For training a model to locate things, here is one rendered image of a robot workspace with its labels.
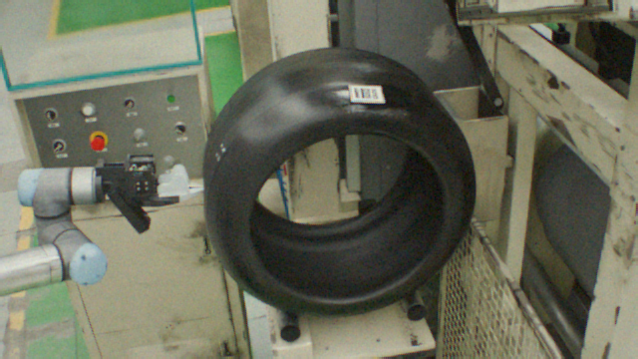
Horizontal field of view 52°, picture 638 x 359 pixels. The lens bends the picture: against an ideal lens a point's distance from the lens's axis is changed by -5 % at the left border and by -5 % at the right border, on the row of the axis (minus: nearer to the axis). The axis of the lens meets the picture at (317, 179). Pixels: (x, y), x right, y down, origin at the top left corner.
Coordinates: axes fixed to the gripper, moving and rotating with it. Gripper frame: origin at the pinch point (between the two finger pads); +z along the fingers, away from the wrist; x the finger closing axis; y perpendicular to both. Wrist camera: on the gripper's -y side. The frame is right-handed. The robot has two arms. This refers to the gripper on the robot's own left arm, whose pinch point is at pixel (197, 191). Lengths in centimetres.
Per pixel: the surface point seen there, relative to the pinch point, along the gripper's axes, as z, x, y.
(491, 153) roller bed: 71, 19, -3
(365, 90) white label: 30.4, -9.1, 25.3
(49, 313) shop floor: -71, 121, -131
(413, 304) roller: 45, -10, -24
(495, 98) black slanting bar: 70, 19, 12
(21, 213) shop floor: -103, 213, -135
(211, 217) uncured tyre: 2.6, -8.4, -0.9
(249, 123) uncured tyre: 9.9, -6.9, 18.2
